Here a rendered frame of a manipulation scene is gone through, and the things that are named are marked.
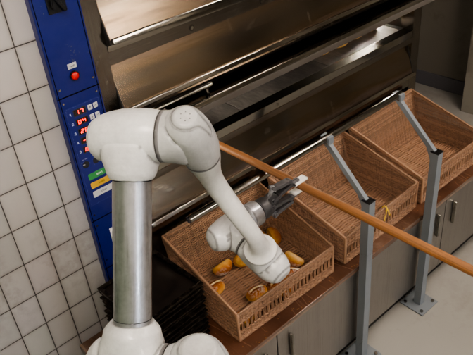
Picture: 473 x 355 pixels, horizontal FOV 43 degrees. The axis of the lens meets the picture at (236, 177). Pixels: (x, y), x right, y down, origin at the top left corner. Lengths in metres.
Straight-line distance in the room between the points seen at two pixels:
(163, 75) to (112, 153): 0.83
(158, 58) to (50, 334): 1.14
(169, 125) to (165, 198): 1.09
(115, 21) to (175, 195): 0.79
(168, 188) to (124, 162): 1.02
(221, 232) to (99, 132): 0.59
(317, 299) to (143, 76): 1.16
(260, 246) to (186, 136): 0.51
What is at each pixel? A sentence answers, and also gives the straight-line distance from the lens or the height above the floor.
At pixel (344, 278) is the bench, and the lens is 2.70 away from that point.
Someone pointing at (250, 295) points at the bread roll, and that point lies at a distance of 2.56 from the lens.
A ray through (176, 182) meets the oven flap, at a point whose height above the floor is 1.04.
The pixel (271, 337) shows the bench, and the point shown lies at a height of 0.56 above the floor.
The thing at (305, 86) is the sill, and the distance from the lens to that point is 2.87.
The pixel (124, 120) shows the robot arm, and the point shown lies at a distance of 1.50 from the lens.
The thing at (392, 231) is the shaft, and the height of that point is 1.21.
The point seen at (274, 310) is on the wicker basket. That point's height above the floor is 0.61.
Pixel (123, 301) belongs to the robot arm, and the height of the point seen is 1.36.
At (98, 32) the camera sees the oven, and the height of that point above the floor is 1.75.
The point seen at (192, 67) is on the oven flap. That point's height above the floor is 1.50.
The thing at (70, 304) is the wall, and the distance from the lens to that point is 2.50.
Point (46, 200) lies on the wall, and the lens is 2.21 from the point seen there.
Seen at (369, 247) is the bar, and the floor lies 0.71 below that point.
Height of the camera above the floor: 2.46
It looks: 34 degrees down
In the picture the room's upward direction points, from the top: 6 degrees counter-clockwise
